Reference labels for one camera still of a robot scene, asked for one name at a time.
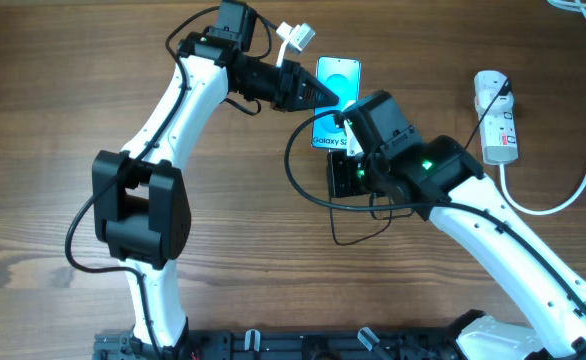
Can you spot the white power strip socket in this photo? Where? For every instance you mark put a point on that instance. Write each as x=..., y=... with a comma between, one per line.
x=494, y=102

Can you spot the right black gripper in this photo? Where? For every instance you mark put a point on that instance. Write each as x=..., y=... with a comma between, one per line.
x=337, y=172

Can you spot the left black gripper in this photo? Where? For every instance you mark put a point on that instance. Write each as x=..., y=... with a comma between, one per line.
x=291, y=79

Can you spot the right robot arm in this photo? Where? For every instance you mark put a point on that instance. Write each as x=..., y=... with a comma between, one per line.
x=448, y=187

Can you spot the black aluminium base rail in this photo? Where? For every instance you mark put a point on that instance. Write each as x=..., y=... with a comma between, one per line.
x=365, y=343

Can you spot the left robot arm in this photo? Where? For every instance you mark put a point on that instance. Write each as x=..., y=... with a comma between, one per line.
x=141, y=210

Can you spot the turquoise screen Galaxy smartphone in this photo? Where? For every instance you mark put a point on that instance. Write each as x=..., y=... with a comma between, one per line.
x=342, y=77

